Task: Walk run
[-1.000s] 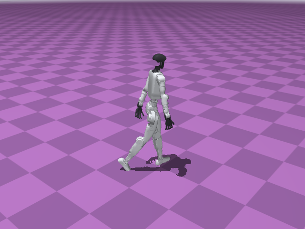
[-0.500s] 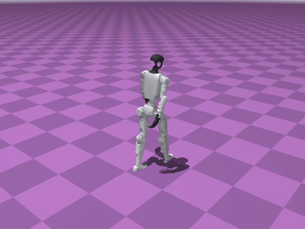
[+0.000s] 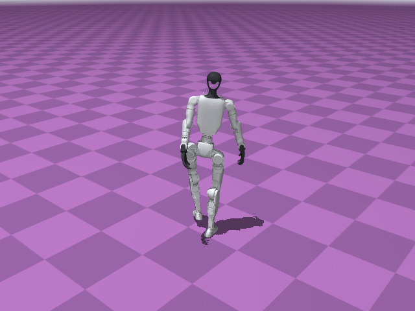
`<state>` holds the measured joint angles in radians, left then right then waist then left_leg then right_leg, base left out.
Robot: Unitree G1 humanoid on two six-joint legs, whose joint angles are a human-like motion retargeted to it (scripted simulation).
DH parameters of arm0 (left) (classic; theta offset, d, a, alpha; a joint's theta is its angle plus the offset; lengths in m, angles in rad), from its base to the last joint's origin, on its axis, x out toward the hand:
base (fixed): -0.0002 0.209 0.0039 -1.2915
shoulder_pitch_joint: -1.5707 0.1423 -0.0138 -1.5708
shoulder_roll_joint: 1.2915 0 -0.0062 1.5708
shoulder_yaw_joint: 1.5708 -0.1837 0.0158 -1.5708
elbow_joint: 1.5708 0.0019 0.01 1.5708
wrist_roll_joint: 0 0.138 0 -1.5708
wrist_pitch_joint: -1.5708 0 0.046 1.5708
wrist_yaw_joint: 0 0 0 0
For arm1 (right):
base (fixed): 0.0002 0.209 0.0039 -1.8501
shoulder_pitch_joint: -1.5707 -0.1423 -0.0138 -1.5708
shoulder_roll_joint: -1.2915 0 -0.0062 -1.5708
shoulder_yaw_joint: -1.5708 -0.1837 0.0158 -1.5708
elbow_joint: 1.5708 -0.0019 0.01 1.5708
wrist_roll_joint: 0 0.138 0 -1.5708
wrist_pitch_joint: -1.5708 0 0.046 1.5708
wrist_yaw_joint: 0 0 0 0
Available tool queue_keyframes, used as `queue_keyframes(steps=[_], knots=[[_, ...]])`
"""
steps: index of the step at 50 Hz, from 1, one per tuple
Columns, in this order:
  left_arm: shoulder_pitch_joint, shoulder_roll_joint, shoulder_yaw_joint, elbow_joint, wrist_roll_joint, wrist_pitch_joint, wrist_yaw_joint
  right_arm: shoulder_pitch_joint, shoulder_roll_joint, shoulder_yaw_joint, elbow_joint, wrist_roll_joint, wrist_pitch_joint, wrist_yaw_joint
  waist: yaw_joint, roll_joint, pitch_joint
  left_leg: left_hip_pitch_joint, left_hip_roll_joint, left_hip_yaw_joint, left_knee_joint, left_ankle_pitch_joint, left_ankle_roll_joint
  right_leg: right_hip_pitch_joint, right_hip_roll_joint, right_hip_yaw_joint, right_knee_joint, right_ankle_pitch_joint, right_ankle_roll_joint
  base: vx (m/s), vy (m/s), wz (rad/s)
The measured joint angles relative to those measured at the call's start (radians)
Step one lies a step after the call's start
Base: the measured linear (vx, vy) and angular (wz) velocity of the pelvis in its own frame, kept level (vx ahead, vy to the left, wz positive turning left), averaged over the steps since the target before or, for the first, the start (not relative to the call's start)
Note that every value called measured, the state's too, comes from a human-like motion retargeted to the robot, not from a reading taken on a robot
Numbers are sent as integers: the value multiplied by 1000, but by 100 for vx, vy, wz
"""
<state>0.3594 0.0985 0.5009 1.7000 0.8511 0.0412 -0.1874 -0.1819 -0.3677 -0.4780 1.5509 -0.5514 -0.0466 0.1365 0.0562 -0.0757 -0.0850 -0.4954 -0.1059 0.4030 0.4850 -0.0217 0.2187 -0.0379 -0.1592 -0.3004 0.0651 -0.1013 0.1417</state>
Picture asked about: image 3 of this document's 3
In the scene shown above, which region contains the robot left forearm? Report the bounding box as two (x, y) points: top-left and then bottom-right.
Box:
(180, 120), (191, 150)

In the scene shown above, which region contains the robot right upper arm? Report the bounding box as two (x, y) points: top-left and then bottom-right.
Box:
(224, 99), (238, 130)

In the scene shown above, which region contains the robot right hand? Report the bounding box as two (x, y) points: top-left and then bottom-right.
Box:
(238, 145), (245, 165)

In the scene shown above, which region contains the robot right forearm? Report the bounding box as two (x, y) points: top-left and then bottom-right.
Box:
(233, 121), (245, 149)

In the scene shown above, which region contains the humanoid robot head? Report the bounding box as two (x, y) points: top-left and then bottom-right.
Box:
(204, 72), (221, 99)

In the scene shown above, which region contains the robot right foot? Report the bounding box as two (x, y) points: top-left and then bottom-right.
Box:
(204, 225), (218, 237)

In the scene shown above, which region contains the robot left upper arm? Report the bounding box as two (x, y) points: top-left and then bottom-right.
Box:
(184, 96), (200, 129)

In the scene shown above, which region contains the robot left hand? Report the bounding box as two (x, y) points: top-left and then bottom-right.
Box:
(180, 144), (191, 169)

